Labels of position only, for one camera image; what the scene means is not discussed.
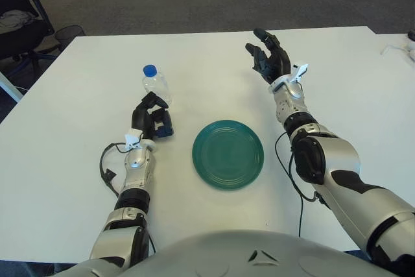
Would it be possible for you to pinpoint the white table leg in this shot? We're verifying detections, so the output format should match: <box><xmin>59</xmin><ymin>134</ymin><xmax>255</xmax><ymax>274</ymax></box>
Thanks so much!
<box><xmin>0</xmin><ymin>71</ymin><xmax>24</xmax><ymax>102</ymax></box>

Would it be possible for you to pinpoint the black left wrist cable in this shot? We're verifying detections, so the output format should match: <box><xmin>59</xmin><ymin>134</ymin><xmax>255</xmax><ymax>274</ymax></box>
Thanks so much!
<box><xmin>99</xmin><ymin>142</ymin><xmax>129</xmax><ymax>199</ymax></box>

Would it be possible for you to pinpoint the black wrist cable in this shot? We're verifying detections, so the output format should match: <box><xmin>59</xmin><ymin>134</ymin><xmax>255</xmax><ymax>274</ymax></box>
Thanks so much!
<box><xmin>274</xmin><ymin>130</ymin><xmax>317</xmax><ymax>237</ymax></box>
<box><xmin>99</xmin><ymin>142</ymin><xmax>129</xmax><ymax>199</ymax></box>

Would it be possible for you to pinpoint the clear bottle with blue cap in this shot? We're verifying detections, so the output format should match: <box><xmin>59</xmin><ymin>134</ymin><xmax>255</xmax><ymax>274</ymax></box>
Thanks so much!
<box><xmin>141</xmin><ymin>64</ymin><xmax>173</xmax><ymax>106</ymax></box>

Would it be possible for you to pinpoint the green round plate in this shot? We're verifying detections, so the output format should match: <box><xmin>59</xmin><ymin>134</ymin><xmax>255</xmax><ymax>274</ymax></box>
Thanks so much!
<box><xmin>191</xmin><ymin>119</ymin><xmax>265</xmax><ymax>192</ymax></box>

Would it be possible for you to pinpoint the grey robot torso shell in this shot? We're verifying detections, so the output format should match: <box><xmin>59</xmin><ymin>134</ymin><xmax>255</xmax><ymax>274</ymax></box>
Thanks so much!
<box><xmin>61</xmin><ymin>230</ymin><xmax>399</xmax><ymax>277</ymax></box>

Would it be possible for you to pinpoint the thin white cable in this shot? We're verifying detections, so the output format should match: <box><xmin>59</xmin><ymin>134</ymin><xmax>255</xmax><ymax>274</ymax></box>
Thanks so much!
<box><xmin>379</xmin><ymin>43</ymin><xmax>410</xmax><ymax>56</ymax></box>

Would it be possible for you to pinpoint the black office chair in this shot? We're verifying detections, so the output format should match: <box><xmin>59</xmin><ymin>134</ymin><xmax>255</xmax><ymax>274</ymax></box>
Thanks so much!
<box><xmin>0</xmin><ymin>0</ymin><xmax>56</xmax><ymax>70</ymax></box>

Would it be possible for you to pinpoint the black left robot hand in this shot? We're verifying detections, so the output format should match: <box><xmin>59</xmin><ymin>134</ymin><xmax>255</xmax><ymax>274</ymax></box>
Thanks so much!
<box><xmin>131</xmin><ymin>91</ymin><xmax>174</xmax><ymax>141</ymax></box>

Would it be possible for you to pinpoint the black wire mesh wastebasket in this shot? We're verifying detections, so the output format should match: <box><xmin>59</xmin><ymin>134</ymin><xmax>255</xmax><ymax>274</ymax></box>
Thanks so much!
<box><xmin>54</xmin><ymin>25</ymin><xmax>87</xmax><ymax>53</ymax></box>

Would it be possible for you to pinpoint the grey cloth on chair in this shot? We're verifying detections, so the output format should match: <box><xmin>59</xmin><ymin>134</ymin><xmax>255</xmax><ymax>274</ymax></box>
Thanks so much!
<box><xmin>0</xmin><ymin>10</ymin><xmax>38</xmax><ymax>28</ymax></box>

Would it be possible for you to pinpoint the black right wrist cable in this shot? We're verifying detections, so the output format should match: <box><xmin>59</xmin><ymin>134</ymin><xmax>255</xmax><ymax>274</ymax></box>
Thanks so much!
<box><xmin>274</xmin><ymin>130</ymin><xmax>317</xmax><ymax>237</ymax></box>

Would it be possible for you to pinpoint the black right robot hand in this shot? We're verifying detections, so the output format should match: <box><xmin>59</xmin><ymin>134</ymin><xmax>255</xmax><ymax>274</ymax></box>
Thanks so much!
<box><xmin>244</xmin><ymin>27</ymin><xmax>292</xmax><ymax>85</ymax></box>

